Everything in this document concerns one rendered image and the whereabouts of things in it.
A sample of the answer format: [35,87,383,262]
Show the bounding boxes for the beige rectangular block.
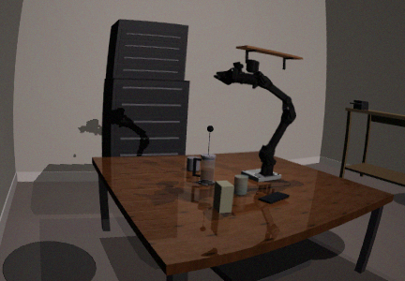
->
[213,181,234,214]

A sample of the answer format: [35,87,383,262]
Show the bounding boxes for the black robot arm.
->
[246,59,296,176]

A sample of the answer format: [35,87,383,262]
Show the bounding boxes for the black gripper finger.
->
[217,68,232,80]
[214,75,227,84]

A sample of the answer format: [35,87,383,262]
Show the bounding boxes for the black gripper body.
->
[226,67,247,85]

